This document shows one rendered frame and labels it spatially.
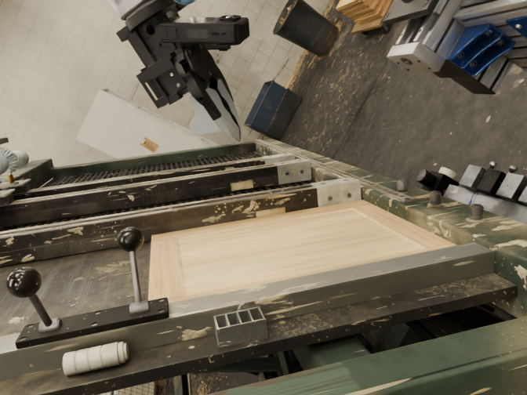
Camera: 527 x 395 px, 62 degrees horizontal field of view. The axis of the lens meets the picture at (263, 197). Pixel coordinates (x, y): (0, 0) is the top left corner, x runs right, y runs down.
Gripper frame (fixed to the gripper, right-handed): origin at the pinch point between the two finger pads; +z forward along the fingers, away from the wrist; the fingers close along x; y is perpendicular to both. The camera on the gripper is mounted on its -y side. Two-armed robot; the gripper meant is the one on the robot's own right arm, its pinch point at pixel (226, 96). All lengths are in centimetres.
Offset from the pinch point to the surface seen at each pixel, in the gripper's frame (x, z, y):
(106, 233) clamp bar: 27, 8, 45
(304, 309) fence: 75, 25, 15
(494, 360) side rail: 99, 27, 1
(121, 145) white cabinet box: -348, 13, 90
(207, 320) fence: 75, 17, 27
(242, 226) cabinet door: 31.9, 24.7, 17.2
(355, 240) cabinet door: 53, 34, -1
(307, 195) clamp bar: 25.6, 30.7, -1.0
